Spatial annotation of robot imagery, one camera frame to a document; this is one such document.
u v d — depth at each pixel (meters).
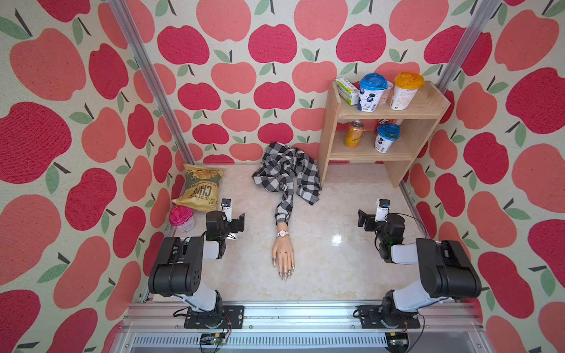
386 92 0.80
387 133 0.91
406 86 0.74
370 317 0.73
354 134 0.93
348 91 0.82
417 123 0.91
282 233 0.91
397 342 0.72
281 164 1.11
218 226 0.74
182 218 0.88
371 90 0.74
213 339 0.71
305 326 1.48
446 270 0.45
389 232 0.73
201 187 1.01
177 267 0.46
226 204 0.83
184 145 1.13
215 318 0.67
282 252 0.86
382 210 0.83
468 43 0.77
